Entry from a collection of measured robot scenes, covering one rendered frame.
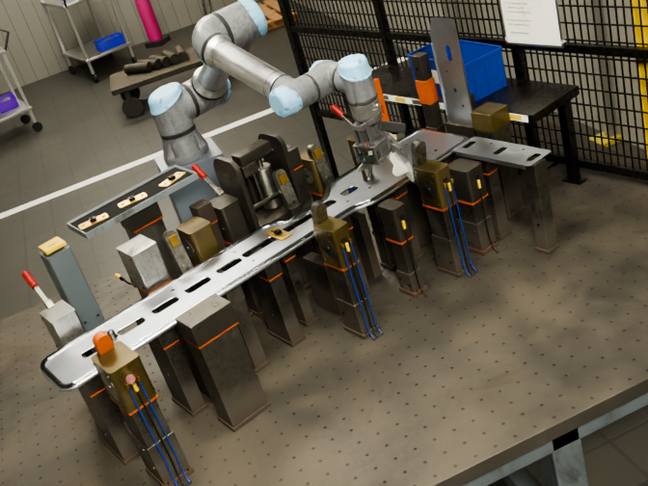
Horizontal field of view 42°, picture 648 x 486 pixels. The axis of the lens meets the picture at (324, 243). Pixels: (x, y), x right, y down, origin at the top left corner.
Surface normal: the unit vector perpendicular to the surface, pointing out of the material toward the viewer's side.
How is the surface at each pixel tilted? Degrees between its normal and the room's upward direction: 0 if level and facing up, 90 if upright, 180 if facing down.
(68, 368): 0
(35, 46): 90
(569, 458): 90
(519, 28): 90
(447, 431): 0
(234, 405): 90
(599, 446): 0
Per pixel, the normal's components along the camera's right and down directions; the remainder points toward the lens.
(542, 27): -0.75, 0.48
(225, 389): 0.61, 0.23
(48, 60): 0.33, 0.37
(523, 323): -0.26, -0.84
